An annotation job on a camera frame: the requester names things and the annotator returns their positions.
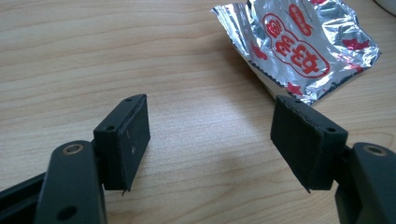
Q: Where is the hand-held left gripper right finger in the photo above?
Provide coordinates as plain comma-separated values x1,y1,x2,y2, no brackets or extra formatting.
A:
269,94,349,194

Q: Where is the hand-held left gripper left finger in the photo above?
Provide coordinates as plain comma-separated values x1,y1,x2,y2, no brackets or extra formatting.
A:
92,93,151,196

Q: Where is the silver foil wrapper red print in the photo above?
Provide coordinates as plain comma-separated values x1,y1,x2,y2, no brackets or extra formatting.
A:
210,0,382,106

